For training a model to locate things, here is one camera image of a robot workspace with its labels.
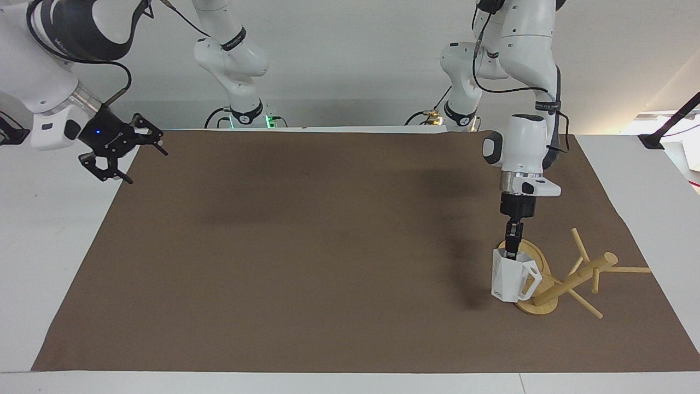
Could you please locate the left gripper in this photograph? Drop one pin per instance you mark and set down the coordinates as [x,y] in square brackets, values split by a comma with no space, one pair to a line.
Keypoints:
[518,206]

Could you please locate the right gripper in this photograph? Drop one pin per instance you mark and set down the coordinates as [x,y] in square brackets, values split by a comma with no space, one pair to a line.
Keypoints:
[106,135]

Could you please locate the white faceted cup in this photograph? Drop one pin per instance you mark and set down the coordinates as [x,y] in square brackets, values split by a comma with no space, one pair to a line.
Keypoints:
[506,279]

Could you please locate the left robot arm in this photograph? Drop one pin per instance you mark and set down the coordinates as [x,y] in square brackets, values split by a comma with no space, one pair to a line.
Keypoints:
[522,44]

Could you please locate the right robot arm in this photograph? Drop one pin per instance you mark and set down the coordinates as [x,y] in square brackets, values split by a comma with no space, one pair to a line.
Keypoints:
[33,71]

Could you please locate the wooden cup rack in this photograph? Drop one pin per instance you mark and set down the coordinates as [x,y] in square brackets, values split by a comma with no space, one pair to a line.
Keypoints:
[574,280]

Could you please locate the black stand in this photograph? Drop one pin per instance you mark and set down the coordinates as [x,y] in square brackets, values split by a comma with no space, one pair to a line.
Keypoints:
[11,134]
[671,123]

